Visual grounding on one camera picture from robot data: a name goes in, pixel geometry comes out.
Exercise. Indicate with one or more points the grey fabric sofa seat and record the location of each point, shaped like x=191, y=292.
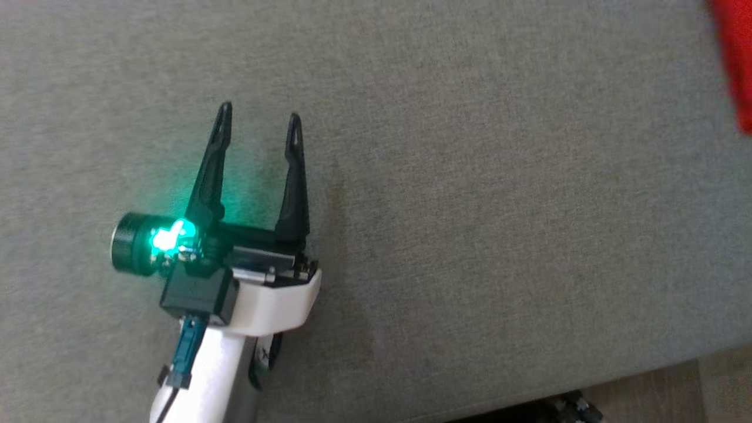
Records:
x=470, y=205

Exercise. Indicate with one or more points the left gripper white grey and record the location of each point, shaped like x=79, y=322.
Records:
x=270, y=299

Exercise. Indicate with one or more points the red and white jersey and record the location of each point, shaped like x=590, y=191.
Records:
x=737, y=59

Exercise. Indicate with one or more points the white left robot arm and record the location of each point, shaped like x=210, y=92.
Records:
x=211, y=382

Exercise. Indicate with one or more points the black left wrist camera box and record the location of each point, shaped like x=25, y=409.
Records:
x=200, y=294

